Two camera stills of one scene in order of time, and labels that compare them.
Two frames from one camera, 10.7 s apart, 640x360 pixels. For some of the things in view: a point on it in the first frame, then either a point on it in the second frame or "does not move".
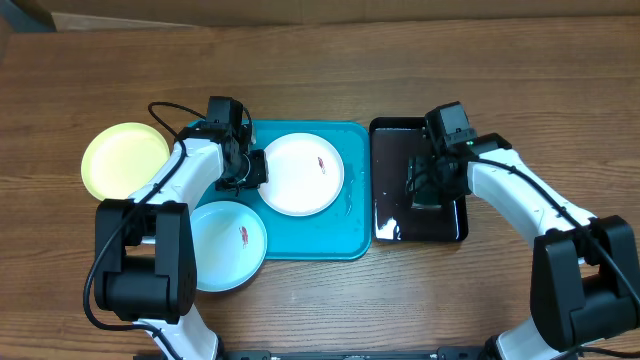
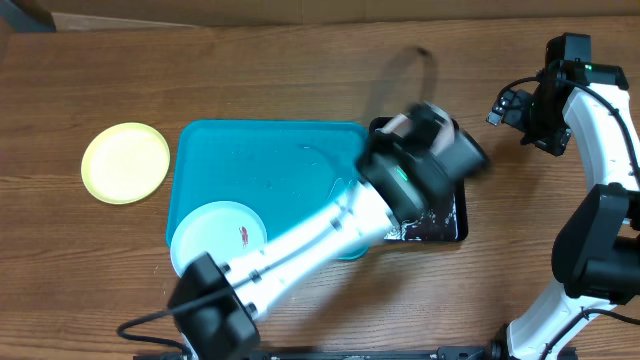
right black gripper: [418, 172] -> [555, 142]
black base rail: [452, 353] does not move
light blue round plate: [230, 244] does not move
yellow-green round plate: [121, 158] does not move
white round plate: [305, 174] -> [400, 126]
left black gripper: [259, 174] -> [384, 132]
